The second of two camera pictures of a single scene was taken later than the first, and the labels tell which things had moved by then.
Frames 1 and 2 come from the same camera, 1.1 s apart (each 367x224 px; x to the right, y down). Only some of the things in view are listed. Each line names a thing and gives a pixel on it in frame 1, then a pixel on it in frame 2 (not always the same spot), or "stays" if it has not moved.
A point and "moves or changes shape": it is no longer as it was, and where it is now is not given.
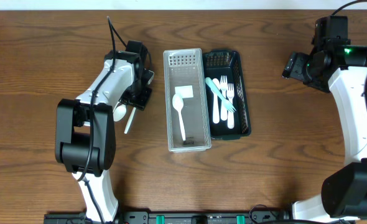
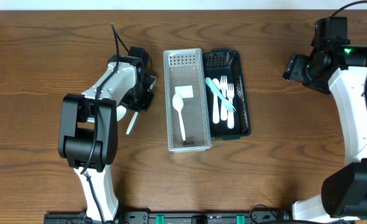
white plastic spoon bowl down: (119, 112) stays
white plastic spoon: (129, 122) moves or changes shape
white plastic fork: (223, 84) stays
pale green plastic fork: (227, 103) stays
